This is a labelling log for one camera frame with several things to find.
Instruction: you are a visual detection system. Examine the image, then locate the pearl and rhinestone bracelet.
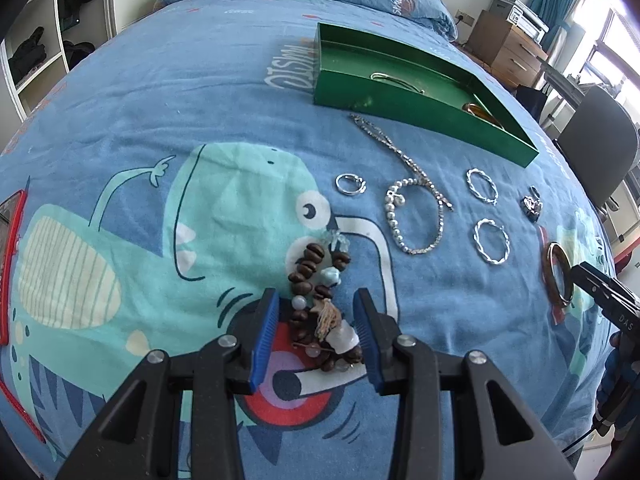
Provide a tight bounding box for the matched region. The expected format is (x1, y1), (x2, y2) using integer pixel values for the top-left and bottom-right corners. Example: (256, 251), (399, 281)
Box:
(384, 177), (446, 256)

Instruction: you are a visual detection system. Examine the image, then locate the green tray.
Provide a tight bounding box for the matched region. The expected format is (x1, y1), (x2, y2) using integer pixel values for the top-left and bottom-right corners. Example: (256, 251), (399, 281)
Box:
(313, 22), (540, 169)

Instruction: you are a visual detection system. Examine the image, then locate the blue printed bedsheet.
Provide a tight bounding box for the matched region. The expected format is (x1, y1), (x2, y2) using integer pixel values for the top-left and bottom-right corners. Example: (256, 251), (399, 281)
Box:
(0, 0), (623, 480)

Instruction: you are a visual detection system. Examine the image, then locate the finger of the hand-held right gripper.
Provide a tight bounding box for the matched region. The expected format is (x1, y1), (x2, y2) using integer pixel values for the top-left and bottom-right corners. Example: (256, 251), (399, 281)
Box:
(571, 261), (640, 313)

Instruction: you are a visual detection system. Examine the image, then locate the dark folded clothing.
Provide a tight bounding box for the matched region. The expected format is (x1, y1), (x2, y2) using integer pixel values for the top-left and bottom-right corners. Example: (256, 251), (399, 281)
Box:
(9, 27), (48, 86)

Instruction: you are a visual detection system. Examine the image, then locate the amber bangle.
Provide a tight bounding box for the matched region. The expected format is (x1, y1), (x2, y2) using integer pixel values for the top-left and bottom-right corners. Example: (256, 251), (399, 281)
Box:
(461, 102), (506, 128)
(541, 241), (574, 308)

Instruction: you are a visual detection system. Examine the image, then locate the silver bangle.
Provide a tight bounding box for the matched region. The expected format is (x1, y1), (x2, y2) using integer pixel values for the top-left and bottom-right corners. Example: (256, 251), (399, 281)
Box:
(369, 72), (426, 95)

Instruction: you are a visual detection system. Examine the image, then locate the ornate silver ring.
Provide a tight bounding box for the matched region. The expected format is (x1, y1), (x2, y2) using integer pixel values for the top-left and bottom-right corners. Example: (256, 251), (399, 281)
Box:
(521, 186), (543, 222)

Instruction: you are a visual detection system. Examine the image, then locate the wooden nightstand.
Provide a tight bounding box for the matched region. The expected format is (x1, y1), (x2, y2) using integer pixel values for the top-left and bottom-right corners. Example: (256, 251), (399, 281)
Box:
(467, 9), (548, 91)

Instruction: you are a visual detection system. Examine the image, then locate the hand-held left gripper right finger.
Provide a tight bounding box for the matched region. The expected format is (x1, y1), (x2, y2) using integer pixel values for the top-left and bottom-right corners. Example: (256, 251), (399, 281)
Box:
(351, 287), (577, 480)

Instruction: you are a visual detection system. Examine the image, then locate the small silver ring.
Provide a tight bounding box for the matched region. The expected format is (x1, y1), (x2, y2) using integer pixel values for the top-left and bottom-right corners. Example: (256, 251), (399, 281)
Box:
(335, 172), (367, 196)

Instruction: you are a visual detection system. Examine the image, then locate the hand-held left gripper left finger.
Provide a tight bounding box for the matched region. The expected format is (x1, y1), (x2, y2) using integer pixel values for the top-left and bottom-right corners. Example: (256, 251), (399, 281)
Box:
(55, 287), (281, 480)

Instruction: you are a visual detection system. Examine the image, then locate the person's right hand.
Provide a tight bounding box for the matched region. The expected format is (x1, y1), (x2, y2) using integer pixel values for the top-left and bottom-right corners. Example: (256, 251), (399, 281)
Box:
(596, 332), (640, 433)

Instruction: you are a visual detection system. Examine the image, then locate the twisted silver hoop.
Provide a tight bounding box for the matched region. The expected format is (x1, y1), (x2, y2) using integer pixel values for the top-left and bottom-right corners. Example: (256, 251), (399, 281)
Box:
(466, 167), (499, 206)
(472, 218), (511, 264)

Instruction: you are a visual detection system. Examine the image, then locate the grey desk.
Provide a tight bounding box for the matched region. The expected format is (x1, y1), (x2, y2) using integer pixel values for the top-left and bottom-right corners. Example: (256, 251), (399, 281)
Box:
(541, 57), (623, 106)

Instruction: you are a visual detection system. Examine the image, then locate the silver chain necklace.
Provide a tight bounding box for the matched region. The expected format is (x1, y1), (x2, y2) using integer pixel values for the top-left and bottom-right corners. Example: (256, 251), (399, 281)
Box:
(349, 114), (455, 211)

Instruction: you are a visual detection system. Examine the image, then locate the black cable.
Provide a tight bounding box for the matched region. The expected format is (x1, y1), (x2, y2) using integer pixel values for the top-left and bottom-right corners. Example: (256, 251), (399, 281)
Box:
(562, 422), (603, 456)

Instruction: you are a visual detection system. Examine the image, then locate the black chair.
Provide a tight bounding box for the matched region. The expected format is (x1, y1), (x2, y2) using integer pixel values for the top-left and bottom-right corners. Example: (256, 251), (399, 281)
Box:
(557, 85), (640, 216)

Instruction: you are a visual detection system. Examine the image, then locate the brown bead bracelet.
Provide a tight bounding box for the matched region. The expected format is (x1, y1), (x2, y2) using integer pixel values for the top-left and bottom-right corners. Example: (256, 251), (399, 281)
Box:
(287, 230), (366, 373)

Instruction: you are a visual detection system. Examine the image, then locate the black tote bag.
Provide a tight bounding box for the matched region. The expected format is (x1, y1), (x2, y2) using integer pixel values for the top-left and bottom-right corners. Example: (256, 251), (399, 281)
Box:
(515, 85), (551, 121)

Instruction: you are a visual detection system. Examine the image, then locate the white printer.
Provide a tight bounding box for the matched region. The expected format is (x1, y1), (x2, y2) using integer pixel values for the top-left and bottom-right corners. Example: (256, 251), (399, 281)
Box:
(487, 0), (548, 38)

